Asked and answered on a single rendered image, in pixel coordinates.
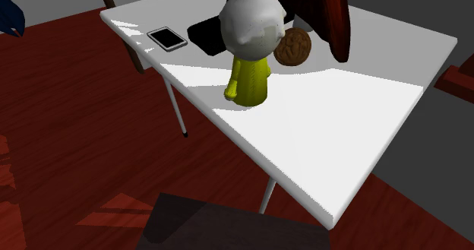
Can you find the brown walnut-shaped ball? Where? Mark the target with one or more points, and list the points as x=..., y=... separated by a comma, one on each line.
x=292, y=47

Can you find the white table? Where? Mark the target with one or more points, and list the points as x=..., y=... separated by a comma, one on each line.
x=314, y=130

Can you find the dark blue thing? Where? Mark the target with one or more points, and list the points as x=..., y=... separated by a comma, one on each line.
x=9, y=16

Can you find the yellow figure with white head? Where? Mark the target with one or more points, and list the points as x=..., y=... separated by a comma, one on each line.
x=251, y=23

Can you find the black flat rectangular thing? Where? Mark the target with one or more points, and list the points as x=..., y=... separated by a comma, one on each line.
x=207, y=36

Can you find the red wooden furniture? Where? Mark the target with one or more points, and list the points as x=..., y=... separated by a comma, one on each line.
x=457, y=82

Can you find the white phone with black screen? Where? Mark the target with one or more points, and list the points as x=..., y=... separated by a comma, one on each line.
x=167, y=38

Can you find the dark red wooden chair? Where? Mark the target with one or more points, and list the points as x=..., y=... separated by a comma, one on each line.
x=329, y=12

